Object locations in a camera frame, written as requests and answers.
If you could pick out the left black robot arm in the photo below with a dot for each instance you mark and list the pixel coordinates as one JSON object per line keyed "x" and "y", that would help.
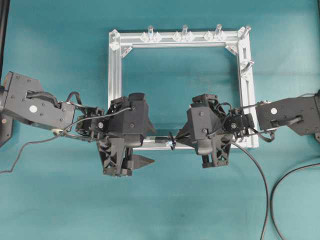
{"x": 23, "y": 99}

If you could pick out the middle metal post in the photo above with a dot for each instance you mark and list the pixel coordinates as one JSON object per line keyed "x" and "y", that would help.
{"x": 184, "y": 32}

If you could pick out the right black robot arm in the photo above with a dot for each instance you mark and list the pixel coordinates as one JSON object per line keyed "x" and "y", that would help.
{"x": 301, "y": 114}

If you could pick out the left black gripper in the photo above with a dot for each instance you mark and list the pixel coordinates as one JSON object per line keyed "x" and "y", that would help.
{"x": 116, "y": 153}

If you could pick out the metal post with blue band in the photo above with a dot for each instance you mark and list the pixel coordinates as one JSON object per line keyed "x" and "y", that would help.
{"x": 150, "y": 32}

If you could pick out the metal post near left corner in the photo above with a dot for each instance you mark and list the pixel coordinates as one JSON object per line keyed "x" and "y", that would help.
{"x": 218, "y": 31}

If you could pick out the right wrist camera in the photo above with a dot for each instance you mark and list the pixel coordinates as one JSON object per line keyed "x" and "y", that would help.
{"x": 204, "y": 117}

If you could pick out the aluminium extrusion frame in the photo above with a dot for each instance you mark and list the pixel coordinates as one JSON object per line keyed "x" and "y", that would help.
{"x": 171, "y": 71}

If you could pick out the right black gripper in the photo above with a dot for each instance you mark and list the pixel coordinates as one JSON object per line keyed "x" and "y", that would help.
{"x": 214, "y": 151}

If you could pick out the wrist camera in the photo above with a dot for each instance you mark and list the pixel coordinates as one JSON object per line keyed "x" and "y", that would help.
{"x": 204, "y": 117}
{"x": 129, "y": 119}

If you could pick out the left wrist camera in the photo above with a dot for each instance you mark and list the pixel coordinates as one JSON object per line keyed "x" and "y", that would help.
{"x": 129, "y": 119}

